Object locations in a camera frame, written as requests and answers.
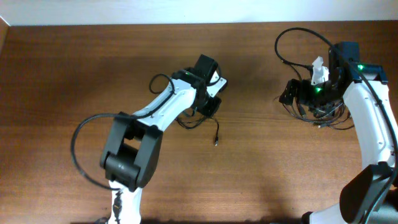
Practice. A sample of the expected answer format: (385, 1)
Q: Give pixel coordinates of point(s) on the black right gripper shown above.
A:
(301, 86)

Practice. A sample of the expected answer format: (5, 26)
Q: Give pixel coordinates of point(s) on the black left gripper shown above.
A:
(209, 110)

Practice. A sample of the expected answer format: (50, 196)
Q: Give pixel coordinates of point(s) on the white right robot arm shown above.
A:
(371, 197)

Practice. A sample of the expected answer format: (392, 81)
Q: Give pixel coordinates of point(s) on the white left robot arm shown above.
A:
(132, 149)

